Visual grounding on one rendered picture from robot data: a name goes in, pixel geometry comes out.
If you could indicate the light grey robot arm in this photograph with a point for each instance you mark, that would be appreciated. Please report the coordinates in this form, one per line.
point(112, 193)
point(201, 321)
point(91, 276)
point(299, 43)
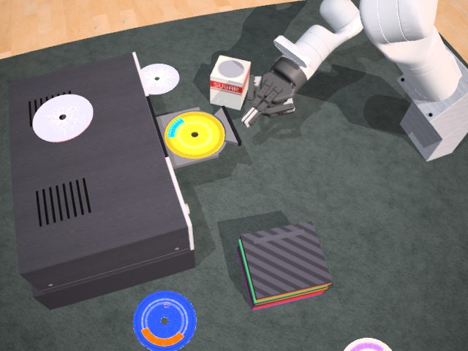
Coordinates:
point(429, 67)

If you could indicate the blue cd with orange label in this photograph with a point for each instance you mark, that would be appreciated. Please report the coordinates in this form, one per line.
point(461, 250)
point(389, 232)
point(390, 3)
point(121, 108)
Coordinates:
point(172, 336)

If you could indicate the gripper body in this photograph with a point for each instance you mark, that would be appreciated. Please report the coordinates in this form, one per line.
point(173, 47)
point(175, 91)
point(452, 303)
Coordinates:
point(287, 74)

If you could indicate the white disc with centre hole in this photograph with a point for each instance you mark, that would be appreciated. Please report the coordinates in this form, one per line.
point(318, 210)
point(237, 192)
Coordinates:
point(168, 78)
point(367, 344)
point(49, 127)

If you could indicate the yellow-labelled cd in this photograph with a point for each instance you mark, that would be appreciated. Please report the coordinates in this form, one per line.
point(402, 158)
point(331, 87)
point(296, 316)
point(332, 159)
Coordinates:
point(209, 140)

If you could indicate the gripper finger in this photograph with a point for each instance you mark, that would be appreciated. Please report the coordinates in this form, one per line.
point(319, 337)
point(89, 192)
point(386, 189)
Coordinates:
point(266, 108)
point(253, 83)

